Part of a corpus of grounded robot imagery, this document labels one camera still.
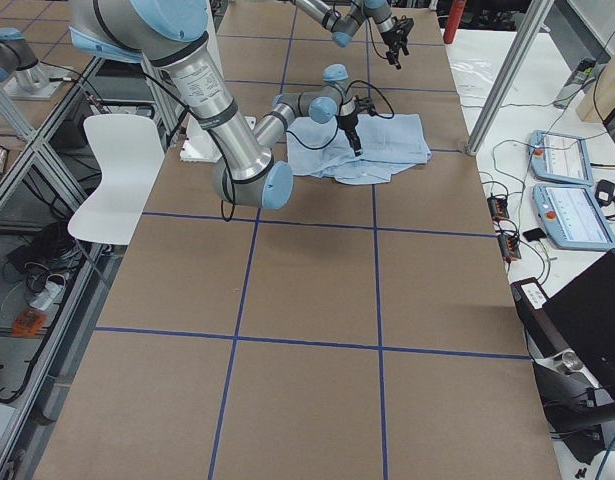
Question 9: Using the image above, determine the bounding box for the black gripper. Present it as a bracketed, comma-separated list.
[381, 17, 414, 69]
[338, 113, 363, 156]

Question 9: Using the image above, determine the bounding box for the light blue button-up shirt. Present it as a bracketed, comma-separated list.
[287, 114, 432, 185]

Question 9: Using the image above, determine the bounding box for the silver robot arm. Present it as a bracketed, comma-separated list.
[69, 0, 362, 209]
[291, 0, 414, 70]

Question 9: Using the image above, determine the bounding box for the red cylinder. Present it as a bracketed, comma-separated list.
[443, 0, 466, 45]

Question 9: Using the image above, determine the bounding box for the clear plastic bag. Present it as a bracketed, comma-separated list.
[450, 59, 494, 99]

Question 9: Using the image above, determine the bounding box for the far orange black usb hub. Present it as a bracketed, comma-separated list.
[487, 196, 509, 221]

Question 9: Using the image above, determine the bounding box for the orange black usb hub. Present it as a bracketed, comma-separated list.
[497, 232, 522, 263]
[487, 196, 509, 221]

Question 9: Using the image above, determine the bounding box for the near orange black usb hub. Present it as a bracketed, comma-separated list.
[497, 232, 522, 263]

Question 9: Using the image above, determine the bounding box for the far blue teach pendant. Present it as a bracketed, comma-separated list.
[529, 130, 594, 186]

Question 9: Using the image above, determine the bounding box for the blue teach pendant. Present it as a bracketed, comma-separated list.
[529, 130, 594, 186]
[532, 183, 615, 252]

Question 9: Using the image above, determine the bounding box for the white plastic chair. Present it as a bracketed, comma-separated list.
[68, 114, 165, 245]

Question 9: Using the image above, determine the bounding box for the near blue teach pendant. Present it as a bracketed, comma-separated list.
[532, 183, 615, 252]

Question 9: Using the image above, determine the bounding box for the black laptop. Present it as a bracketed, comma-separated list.
[544, 249, 615, 399]

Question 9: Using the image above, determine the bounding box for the orange device on floor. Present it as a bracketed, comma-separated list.
[11, 308, 46, 338]

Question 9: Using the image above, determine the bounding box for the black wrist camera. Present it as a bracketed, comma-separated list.
[355, 96, 378, 116]

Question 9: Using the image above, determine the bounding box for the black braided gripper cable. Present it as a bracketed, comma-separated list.
[284, 79, 395, 151]

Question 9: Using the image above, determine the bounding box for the aluminium frame post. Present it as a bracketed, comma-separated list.
[465, 0, 554, 156]

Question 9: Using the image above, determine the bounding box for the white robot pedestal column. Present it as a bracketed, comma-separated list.
[170, 1, 264, 178]

